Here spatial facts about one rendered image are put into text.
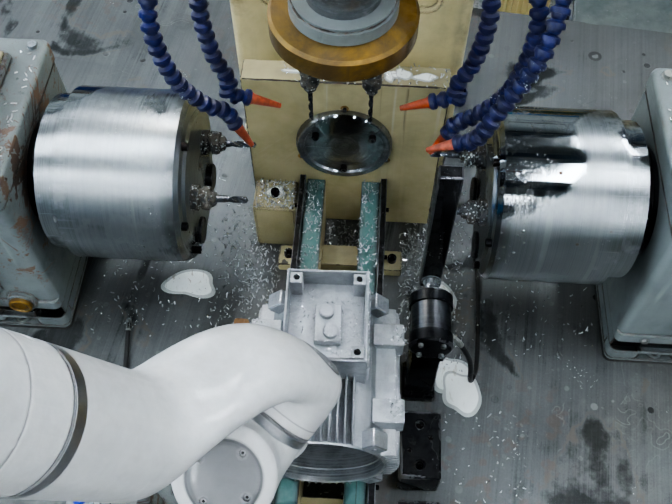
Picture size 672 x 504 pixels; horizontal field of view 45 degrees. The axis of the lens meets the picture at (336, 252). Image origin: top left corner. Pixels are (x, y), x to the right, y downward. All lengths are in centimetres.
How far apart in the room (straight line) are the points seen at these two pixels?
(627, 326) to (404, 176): 41
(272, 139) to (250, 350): 71
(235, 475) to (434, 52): 82
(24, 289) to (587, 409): 88
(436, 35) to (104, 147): 51
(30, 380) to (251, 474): 25
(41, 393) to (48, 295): 87
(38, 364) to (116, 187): 67
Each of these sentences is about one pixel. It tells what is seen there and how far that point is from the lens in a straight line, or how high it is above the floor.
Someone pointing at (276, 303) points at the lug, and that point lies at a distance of 103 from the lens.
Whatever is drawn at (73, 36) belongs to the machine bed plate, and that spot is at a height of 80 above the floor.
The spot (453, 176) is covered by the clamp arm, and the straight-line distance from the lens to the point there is 94.
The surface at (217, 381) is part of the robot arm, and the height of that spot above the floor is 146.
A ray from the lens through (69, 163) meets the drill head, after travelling 113.
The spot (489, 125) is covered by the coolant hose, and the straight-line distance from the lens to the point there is 97.
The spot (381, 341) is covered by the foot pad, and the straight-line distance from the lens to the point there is 102.
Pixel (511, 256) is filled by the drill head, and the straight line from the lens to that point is 112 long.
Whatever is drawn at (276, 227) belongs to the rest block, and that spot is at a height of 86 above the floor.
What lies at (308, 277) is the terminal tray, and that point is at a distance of 100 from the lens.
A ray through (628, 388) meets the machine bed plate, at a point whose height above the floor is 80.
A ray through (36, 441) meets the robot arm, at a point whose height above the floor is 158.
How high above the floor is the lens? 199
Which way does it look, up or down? 58 degrees down
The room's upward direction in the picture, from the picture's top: straight up
